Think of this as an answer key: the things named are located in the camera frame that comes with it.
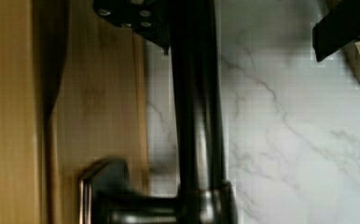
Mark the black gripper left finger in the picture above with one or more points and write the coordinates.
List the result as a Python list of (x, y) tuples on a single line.
[(147, 18)]

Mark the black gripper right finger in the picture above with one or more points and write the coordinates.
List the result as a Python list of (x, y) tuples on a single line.
[(336, 30)]

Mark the wooden drawer front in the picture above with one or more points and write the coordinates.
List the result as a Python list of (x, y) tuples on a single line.
[(72, 93)]

